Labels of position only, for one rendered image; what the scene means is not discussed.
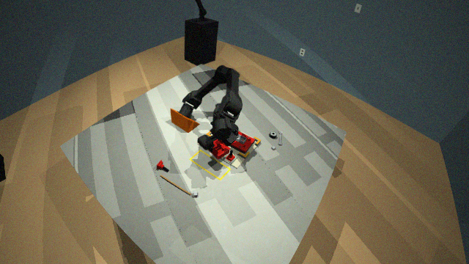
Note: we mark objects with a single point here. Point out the dark red hood shell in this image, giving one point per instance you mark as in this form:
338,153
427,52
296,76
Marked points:
220,149

